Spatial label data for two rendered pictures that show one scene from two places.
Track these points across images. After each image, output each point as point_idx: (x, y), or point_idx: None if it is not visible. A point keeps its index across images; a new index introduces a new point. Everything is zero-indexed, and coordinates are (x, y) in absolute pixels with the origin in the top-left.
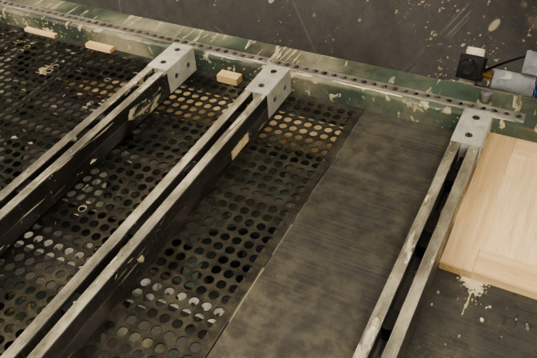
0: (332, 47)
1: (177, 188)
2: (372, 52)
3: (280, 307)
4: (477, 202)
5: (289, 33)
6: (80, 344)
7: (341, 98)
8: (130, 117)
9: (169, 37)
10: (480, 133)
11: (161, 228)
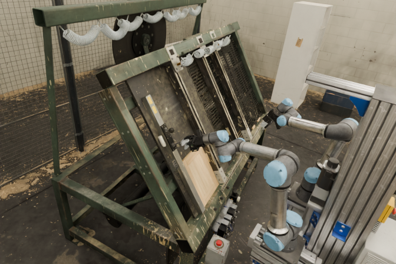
0: (240, 207)
1: (224, 109)
2: (237, 216)
3: (200, 111)
4: (207, 162)
5: (247, 197)
6: (205, 79)
7: (233, 161)
8: (238, 116)
9: (253, 138)
10: (221, 174)
11: (218, 102)
